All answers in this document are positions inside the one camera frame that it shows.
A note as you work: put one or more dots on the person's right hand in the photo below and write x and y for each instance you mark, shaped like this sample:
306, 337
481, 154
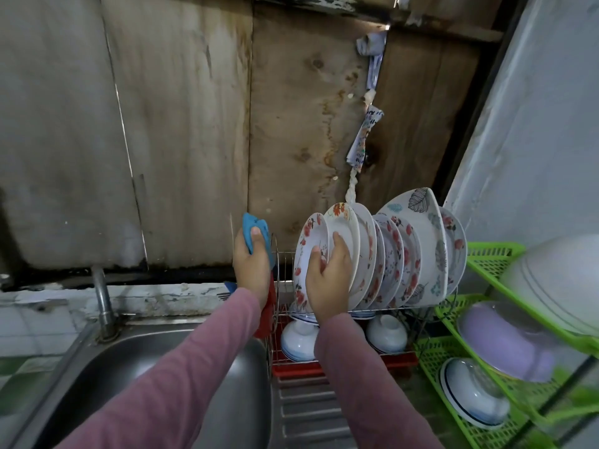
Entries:
328, 280

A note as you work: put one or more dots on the person's left hand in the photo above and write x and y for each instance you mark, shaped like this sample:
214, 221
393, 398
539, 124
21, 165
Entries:
253, 266

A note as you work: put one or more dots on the blue cleaning cloth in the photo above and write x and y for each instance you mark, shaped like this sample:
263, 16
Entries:
253, 229

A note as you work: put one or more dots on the white plate orange flowers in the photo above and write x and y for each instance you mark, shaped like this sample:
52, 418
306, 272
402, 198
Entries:
342, 229

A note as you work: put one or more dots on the floral plate stack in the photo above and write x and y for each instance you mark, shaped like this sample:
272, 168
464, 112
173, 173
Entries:
426, 229

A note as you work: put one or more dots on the stack of floral plates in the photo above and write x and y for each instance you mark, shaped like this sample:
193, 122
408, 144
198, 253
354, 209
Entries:
456, 248

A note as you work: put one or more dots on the stack of white bowls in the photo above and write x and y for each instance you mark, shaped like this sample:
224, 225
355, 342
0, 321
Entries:
473, 390

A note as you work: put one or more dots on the purple plastic bowl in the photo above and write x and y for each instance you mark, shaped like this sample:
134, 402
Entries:
505, 339

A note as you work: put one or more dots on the person's right forearm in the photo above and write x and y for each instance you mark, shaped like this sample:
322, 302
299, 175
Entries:
370, 388

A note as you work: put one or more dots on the person's left forearm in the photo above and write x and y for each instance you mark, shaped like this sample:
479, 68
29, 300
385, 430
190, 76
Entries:
168, 378

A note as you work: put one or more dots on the green checkered tile countertop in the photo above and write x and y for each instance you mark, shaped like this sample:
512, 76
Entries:
14, 374

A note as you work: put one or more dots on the red plastic cutlery cup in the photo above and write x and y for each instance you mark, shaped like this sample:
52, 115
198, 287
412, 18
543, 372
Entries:
267, 313

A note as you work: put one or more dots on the stainless steel sink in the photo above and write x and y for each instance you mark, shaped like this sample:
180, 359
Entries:
225, 397

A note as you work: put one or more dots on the green plastic shelf rack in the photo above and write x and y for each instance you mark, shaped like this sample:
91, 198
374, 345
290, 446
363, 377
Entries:
440, 360

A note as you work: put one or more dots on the chrome faucet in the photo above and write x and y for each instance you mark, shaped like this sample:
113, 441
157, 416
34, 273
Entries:
103, 304

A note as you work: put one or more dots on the white hanging cloth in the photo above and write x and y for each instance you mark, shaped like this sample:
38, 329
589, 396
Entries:
367, 107

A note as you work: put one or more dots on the weathered wooden board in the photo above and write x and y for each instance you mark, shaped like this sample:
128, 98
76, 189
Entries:
122, 126

